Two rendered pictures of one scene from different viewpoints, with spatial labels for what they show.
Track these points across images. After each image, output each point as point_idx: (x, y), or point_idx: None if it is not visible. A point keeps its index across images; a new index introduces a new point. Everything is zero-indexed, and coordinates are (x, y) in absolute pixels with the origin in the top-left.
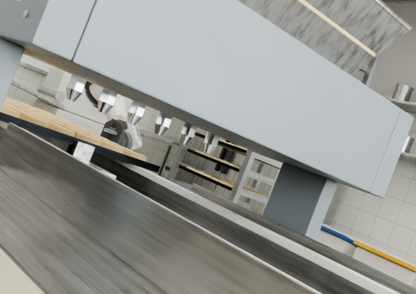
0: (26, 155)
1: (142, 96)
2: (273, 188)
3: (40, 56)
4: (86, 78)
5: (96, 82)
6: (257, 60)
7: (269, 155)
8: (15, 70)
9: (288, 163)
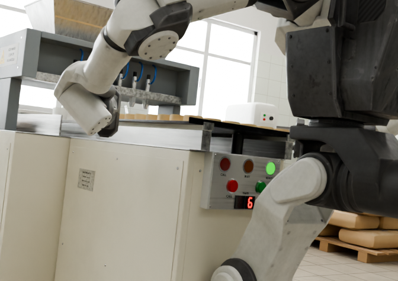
0: None
1: (122, 100)
2: (19, 96)
3: (156, 103)
4: (142, 99)
5: (138, 99)
6: None
7: (41, 83)
8: (157, 112)
9: (24, 80)
